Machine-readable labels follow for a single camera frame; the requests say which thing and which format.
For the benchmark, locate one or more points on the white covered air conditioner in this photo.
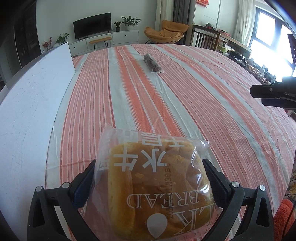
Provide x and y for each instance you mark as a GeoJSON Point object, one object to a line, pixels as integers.
{"type": "Point", "coordinates": [164, 14]}

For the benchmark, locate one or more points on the plant in white vase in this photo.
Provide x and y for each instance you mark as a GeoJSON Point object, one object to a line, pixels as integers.
{"type": "Point", "coordinates": [62, 38]}

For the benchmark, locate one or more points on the black glass cabinet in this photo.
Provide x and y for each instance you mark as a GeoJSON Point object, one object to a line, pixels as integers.
{"type": "Point", "coordinates": [27, 37]}

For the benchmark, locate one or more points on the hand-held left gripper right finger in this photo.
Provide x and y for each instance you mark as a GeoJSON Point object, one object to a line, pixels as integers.
{"type": "Point", "coordinates": [216, 183]}

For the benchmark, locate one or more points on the dark biscuit roll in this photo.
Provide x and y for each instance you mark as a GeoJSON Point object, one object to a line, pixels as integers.
{"type": "Point", "coordinates": [151, 62]}

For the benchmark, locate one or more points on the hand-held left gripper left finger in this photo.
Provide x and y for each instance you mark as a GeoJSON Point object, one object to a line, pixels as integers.
{"type": "Point", "coordinates": [79, 194]}

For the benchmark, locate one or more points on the wooden crib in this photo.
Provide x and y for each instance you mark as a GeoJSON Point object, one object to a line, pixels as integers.
{"type": "Point", "coordinates": [203, 37]}

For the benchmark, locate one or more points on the red wall calendar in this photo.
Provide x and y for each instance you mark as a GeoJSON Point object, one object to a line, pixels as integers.
{"type": "Point", "coordinates": [202, 1]}

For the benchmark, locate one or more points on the wooden stool with metal legs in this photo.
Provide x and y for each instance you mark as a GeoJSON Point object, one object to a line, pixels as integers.
{"type": "Point", "coordinates": [100, 40]}

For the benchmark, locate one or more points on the dark framed window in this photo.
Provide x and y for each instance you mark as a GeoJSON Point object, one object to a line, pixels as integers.
{"type": "Point", "coordinates": [266, 27]}

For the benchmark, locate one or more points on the white curtain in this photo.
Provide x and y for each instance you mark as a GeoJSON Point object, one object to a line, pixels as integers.
{"type": "Point", "coordinates": [244, 18]}

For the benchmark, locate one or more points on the black flat television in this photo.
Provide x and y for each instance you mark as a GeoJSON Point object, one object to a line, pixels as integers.
{"type": "Point", "coordinates": [92, 25]}

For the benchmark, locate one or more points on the orange striped tablecloth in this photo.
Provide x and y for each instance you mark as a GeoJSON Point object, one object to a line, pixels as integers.
{"type": "Point", "coordinates": [185, 104]}

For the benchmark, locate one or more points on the bread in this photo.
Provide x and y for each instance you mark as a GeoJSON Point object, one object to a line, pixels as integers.
{"type": "Point", "coordinates": [150, 185]}

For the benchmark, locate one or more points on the large green potted plant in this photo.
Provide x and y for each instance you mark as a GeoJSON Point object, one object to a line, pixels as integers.
{"type": "Point", "coordinates": [130, 21]}

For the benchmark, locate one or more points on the orange rocking chair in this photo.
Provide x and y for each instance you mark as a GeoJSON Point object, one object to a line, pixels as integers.
{"type": "Point", "coordinates": [168, 30]}

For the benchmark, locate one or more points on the grey curtain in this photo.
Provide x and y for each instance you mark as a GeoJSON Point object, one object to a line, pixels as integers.
{"type": "Point", "coordinates": [181, 10]}

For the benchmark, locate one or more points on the green plastic stool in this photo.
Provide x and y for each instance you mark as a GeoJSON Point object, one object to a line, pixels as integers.
{"type": "Point", "coordinates": [223, 47]}

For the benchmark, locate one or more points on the white cardboard box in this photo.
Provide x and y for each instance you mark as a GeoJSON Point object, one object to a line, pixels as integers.
{"type": "Point", "coordinates": [30, 104]}

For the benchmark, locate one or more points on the small potted plant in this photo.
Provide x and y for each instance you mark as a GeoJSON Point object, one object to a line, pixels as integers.
{"type": "Point", "coordinates": [118, 26]}

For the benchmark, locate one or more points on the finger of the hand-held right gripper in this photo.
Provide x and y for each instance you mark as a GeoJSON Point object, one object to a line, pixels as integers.
{"type": "Point", "coordinates": [282, 102]}
{"type": "Point", "coordinates": [272, 90]}

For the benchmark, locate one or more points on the white television cabinet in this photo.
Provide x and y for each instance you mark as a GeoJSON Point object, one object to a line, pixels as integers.
{"type": "Point", "coordinates": [124, 36]}

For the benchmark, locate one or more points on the red fluffy chair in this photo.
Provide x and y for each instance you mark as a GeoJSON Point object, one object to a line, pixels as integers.
{"type": "Point", "coordinates": [285, 220]}

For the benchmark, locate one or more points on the red flower vase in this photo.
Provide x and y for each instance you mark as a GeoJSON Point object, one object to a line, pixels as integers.
{"type": "Point", "coordinates": [47, 44]}

